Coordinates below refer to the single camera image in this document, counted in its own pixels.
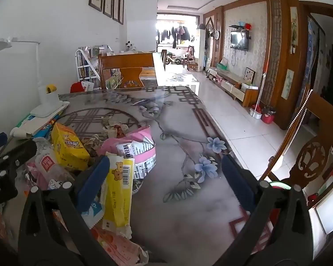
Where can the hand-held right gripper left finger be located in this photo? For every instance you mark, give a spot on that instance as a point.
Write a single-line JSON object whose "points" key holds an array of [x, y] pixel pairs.
{"points": [[93, 183]]}

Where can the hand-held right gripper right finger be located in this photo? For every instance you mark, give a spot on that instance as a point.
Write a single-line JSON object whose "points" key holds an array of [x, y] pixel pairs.
{"points": [[238, 183]]}

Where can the clear plastic bottle red label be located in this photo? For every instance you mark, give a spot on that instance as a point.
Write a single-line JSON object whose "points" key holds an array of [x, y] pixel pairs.
{"points": [[48, 166]]}

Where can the red bin green rim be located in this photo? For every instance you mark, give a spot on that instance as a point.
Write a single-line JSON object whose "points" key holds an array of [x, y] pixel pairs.
{"points": [[277, 184]]}

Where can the yellow drink carton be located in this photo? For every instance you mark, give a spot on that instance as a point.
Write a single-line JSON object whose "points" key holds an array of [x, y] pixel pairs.
{"points": [[69, 146]]}

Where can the newspaper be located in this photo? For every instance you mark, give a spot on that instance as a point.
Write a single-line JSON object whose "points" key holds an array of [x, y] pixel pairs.
{"points": [[115, 128]]}

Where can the pink orange wrapper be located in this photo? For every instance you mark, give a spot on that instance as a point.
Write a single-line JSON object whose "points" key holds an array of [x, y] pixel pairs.
{"points": [[119, 246]]}

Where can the rolled printed paper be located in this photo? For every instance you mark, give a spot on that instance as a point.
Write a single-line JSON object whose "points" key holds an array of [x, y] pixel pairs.
{"points": [[30, 126]]}

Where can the blue white wrapper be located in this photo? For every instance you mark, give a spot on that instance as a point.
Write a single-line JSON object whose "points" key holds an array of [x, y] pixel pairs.
{"points": [[93, 213]]}

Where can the yellow bear print wrapper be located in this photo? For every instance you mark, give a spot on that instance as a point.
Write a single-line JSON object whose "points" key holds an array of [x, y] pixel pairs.
{"points": [[119, 199]]}

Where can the crumpled brown paper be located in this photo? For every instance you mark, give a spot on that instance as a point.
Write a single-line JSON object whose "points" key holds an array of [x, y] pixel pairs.
{"points": [[93, 144]]}

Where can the pink snack bag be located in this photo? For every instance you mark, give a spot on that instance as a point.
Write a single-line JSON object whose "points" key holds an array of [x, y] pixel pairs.
{"points": [[111, 146]]}

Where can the white desk lamp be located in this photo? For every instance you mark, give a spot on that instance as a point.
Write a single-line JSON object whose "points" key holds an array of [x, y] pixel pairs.
{"points": [[48, 99]]}

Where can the yellow tape roll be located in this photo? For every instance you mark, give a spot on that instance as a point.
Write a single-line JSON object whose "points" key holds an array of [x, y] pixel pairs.
{"points": [[51, 88]]}

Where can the red floor bucket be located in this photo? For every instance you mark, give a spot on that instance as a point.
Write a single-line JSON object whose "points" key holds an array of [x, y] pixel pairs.
{"points": [[268, 117]]}

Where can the small red ornament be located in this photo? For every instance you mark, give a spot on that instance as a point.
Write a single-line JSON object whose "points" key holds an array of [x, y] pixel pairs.
{"points": [[312, 197]]}

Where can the carved wooden chair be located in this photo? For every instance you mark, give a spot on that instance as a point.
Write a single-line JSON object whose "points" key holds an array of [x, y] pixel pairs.
{"points": [[312, 155]]}

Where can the red bag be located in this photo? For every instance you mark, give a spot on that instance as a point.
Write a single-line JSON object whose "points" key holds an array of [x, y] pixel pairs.
{"points": [[77, 87]]}

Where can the white cabinet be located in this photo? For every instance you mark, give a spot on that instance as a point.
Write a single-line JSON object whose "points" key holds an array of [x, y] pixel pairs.
{"points": [[330, 210]]}

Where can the wooden television cabinet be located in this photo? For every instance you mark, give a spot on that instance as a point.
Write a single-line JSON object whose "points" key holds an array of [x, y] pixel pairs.
{"points": [[238, 84]]}

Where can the mop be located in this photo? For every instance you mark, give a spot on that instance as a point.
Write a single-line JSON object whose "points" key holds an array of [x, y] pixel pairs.
{"points": [[262, 86]]}

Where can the white shelf rack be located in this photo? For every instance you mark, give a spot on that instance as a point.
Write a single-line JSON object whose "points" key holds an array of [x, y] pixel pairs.
{"points": [[86, 66]]}

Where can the small framed picture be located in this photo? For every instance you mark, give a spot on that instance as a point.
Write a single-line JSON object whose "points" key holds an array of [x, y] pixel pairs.
{"points": [[249, 75]]}

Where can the white coffee table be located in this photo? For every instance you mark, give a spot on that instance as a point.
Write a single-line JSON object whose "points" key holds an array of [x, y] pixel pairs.
{"points": [[183, 81]]}

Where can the wooden dining chair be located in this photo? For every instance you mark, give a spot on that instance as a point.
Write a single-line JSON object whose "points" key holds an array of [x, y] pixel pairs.
{"points": [[127, 61]]}

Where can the small wooden chair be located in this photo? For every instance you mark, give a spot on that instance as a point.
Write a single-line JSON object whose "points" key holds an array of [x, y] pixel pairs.
{"points": [[190, 59]]}

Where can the white standing air conditioner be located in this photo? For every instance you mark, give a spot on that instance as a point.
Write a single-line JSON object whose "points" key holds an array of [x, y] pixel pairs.
{"points": [[201, 50]]}

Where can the white balance bike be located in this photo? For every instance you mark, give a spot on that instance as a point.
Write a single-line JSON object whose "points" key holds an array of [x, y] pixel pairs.
{"points": [[174, 59]]}

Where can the hanging clothes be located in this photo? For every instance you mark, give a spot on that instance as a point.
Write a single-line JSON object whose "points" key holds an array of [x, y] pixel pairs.
{"points": [[180, 34]]}

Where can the flower wall poster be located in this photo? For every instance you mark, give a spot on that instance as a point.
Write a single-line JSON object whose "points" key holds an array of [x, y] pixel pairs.
{"points": [[294, 26], [287, 84]]}

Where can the wall television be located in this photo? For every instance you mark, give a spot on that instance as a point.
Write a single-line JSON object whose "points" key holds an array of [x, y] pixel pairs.
{"points": [[239, 41]]}

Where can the round wall clock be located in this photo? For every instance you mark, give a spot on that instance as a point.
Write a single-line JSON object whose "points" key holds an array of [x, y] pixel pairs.
{"points": [[217, 34]]}

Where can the wall shelf with bowls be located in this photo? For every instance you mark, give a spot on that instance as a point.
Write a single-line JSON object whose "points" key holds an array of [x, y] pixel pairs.
{"points": [[240, 27]]}

